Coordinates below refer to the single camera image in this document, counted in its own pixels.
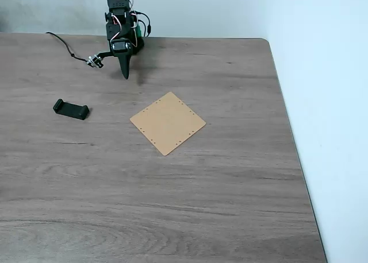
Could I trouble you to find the black block with raised ends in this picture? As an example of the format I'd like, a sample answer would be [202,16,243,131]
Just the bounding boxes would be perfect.
[52,98,90,121]

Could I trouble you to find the tan square board with holes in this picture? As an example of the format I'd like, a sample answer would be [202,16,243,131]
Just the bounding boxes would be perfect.
[129,91,208,157]

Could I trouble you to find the small camera on black bracket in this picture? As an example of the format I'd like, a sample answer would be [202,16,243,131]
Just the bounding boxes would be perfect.
[86,51,112,69]

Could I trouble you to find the black power cable with plug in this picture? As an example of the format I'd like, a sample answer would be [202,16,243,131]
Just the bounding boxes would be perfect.
[134,11,153,37]

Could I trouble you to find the thin black camera cable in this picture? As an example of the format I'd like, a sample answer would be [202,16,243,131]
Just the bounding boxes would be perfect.
[45,31,90,63]

